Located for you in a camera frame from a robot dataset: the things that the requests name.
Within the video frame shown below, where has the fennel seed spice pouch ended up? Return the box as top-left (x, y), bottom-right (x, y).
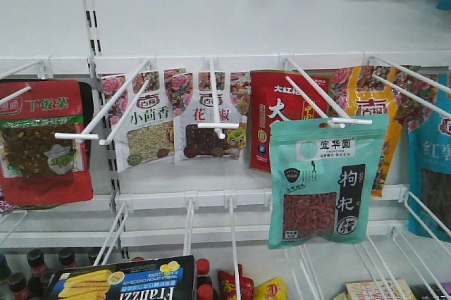
top-left (108, 68), bottom-right (185, 172)

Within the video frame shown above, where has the yellow white fungus pouch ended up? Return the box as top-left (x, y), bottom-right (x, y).
top-left (330, 65), bottom-right (438, 197)

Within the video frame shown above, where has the white centre display hook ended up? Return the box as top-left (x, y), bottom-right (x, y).
top-left (197, 56), bottom-right (239, 139)

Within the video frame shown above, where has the white right display hook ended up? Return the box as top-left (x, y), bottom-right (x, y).
top-left (283, 56), bottom-right (373, 129)

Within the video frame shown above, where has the teal goji berry pouch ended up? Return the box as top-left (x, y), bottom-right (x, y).
top-left (268, 114), bottom-right (389, 249)

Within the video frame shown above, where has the yellow snack sachet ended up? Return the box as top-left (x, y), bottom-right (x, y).
top-left (254, 277), bottom-right (289, 300)

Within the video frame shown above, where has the red tea pouch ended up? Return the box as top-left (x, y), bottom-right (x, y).
top-left (248, 70), bottom-right (328, 172)

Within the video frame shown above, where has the white T-end display hook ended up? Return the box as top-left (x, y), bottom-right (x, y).
top-left (54, 58), bottom-right (151, 146)

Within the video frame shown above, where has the red pickled vegetable pouch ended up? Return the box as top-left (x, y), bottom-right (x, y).
top-left (1, 80), bottom-right (94, 206)

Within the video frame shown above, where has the blue red date pouch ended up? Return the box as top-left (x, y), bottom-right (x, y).
top-left (407, 73), bottom-right (451, 244)

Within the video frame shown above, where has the sichuan pepper spice pouch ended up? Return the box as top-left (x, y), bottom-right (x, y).
top-left (171, 71), bottom-right (251, 164)

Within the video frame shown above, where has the black Franzzi cookie box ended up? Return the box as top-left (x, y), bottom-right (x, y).
top-left (44, 255), bottom-right (197, 299)

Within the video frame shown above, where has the red seasoning sachet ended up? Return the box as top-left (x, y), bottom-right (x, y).
top-left (217, 263), bottom-right (254, 300)

